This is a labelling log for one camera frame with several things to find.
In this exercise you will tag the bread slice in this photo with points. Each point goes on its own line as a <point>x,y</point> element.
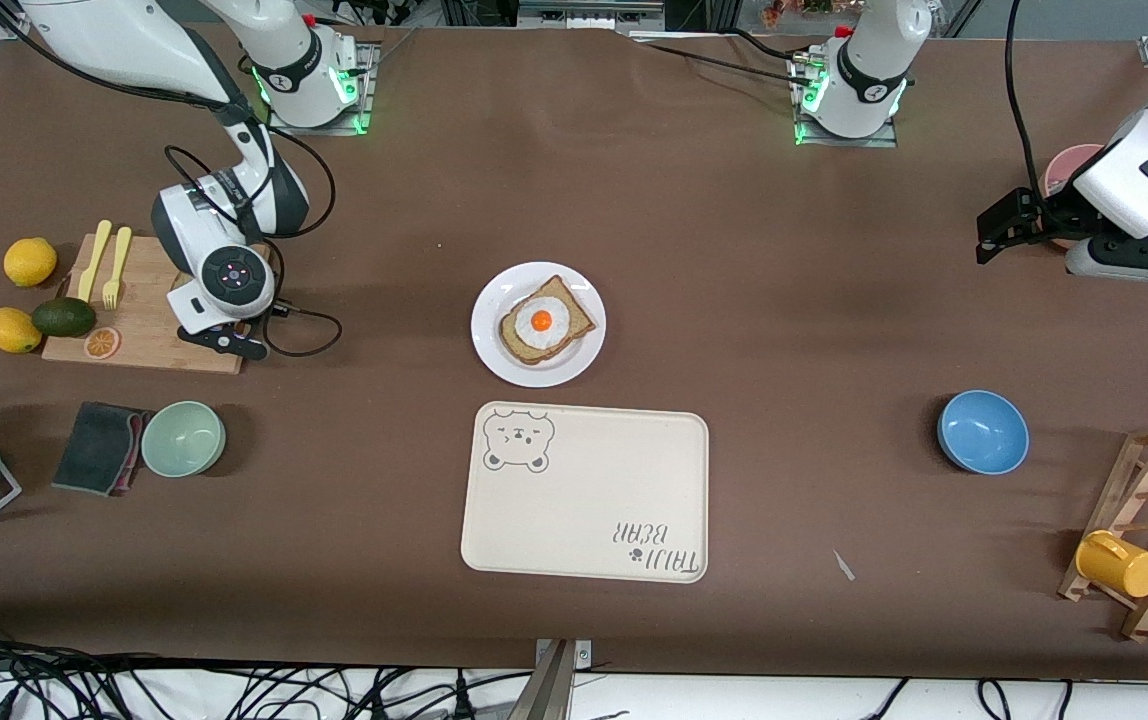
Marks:
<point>579,315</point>

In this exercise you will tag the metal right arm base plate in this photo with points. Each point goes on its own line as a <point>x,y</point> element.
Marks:
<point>366,75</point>

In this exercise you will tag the pale green bowl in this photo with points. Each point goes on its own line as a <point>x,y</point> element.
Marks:
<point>182,440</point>

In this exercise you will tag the green avocado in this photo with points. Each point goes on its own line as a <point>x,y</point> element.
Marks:
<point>64,318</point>

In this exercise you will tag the yellow plastic knife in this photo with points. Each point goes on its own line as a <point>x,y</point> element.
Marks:
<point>94,260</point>

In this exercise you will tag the metal stand bracket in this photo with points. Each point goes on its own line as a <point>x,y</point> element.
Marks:
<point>559,660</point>

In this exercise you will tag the white round plate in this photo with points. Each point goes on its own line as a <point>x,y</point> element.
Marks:
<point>494,345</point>

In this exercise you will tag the pink bowl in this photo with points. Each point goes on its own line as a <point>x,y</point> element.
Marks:
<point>1069,165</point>

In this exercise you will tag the cream bear print tray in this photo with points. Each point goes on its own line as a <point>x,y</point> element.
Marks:
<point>584,500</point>

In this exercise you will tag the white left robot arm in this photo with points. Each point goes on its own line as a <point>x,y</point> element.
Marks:
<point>869,60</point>

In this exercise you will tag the small white paper scrap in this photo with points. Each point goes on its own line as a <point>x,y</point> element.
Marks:
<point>843,565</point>

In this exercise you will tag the blue bowl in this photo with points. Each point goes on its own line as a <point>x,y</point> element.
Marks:
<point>982,432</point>

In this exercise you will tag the orange slice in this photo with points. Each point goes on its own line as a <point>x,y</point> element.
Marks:
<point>102,344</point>

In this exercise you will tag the yellow plastic fork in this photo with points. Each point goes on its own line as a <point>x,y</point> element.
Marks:
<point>117,265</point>

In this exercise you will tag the fried egg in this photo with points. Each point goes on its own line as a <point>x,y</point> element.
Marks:
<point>541,322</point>

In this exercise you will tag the dark grey folded cloth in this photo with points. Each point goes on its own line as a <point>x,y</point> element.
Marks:
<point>94,448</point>

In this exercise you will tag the yellow mug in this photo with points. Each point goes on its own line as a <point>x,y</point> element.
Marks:
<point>1119,565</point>

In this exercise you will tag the grey metal box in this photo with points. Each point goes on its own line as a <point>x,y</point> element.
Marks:
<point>589,14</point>

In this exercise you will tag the yellow lemon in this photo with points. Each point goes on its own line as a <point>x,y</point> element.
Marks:
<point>12,330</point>
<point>30,262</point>

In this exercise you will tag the wooden cutting board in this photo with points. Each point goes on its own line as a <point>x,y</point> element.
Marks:
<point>144,320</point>

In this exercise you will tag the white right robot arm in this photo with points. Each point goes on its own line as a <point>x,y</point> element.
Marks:
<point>234,275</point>

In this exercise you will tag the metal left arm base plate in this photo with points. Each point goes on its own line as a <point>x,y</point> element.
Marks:
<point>889,135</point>

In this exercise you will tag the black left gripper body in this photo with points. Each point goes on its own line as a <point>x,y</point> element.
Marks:
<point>1047,214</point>

